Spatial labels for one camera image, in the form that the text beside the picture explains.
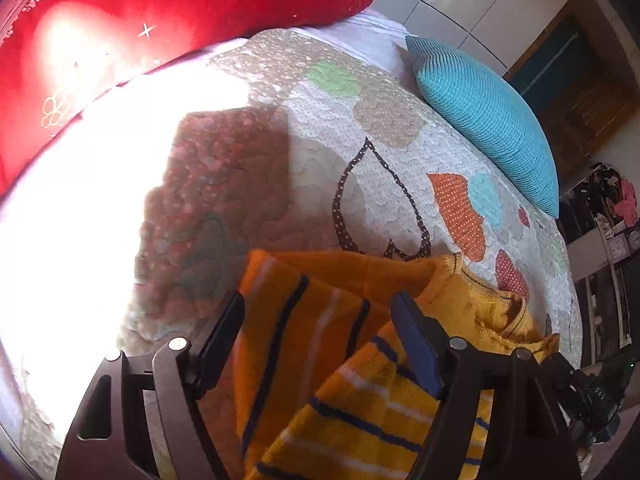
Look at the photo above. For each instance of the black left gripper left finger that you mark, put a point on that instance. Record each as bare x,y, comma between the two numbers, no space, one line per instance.
134,403

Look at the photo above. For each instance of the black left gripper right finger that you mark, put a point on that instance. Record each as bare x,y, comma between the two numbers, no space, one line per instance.
527,437

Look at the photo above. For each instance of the yellow striped knit sweater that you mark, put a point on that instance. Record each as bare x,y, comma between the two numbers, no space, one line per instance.
322,386

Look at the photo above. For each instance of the pink clothes pile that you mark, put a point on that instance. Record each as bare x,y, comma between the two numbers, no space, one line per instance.
626,207

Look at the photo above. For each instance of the small white alarm clock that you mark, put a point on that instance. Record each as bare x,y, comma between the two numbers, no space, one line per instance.
619,247

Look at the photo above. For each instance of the cluttered white shelf unit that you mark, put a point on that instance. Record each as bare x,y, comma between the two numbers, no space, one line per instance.
608,292

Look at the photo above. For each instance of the heart patterned quilted bedspread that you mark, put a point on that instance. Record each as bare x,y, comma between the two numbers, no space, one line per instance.
406,186

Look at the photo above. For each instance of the turquoise knit pillow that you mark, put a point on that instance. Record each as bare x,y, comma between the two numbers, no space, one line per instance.
485,109

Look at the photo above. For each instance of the brown wooden door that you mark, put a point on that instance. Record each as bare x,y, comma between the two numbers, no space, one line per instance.
578,81

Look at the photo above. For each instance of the red embroidered duvet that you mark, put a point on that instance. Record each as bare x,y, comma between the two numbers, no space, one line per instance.
59,55

